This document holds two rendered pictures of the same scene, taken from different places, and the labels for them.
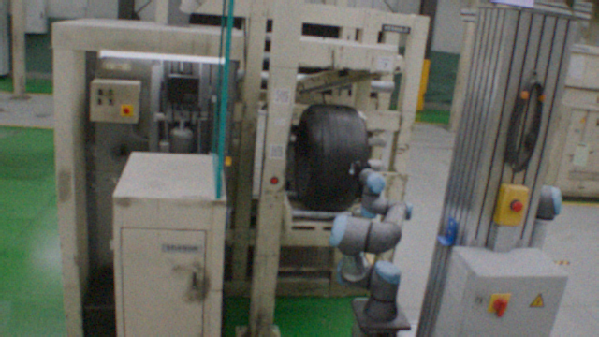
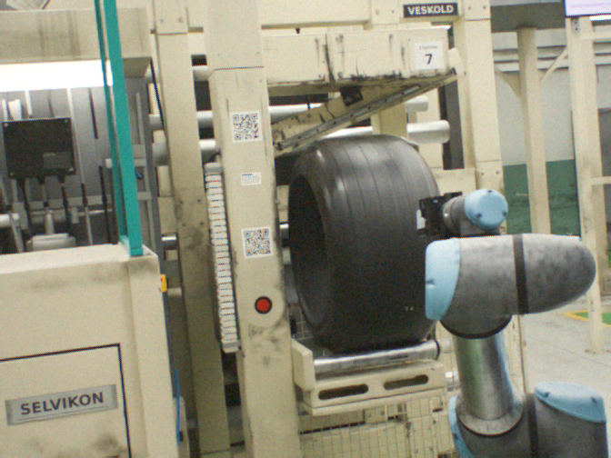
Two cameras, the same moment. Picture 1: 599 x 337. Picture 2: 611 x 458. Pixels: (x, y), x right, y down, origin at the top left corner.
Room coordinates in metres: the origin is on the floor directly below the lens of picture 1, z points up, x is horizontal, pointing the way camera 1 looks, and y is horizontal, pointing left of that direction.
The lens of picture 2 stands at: (0.51, 0.08, 1.34)
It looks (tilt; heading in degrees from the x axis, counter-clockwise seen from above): 3 degrees down; 359
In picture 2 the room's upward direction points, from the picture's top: 5 degrees counter-clockwise
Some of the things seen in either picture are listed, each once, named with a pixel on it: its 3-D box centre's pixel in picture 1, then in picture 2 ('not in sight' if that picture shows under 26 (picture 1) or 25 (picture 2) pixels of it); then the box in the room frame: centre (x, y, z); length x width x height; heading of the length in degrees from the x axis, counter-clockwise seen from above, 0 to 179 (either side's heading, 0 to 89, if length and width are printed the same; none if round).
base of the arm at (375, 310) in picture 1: (382, 303); not in sight; (1.96, -0.39, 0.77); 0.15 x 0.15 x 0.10
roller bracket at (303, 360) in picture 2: (284, 203); (291, 357); (2.70, 0.10, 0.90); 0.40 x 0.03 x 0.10; 13
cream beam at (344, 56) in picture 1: (341, 55); (341, 64); (3.05, -0.13, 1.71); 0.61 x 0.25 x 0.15; 103
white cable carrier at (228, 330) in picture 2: (259, 154); (223, 256); (2.61, 0.25, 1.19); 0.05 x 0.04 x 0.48; 13
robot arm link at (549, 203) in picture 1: (532, 244); not in sight; (2.00, -1.01, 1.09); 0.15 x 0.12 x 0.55; 73
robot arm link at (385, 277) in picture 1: (385, 279); (567, 423); (1.96, -0.38, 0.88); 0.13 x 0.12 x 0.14; 75
